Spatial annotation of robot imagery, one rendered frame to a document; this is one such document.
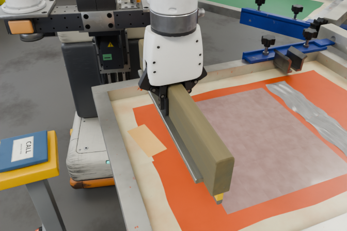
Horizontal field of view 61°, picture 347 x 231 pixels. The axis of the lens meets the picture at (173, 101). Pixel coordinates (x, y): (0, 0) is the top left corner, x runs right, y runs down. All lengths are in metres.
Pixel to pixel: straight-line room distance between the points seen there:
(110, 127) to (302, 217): 0.43
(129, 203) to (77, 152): 1.17
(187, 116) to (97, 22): 0.60
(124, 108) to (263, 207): 0.43
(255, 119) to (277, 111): 0.07
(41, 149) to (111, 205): 1.11
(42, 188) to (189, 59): 0.49
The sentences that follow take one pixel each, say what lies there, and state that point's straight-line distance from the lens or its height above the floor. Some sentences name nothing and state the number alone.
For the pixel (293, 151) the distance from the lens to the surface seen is 0.72.
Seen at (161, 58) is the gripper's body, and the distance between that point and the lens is 0.49.
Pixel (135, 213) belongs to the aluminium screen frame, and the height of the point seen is 0.99.
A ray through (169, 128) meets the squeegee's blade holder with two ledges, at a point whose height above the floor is 1.08.
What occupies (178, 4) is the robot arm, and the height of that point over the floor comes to 1.30.
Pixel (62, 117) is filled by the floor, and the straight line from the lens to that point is 2.45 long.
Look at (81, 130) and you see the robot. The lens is 1.83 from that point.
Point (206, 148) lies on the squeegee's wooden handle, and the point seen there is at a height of 1.14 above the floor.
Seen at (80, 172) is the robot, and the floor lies 0.19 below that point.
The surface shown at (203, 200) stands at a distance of 0.59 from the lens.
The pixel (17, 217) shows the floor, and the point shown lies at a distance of 1.90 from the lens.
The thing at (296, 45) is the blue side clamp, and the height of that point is 1.01.
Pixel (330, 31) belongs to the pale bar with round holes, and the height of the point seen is 1.03.
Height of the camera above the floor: 1.43
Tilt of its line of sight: 36 degrees down
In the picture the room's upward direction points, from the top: straight up
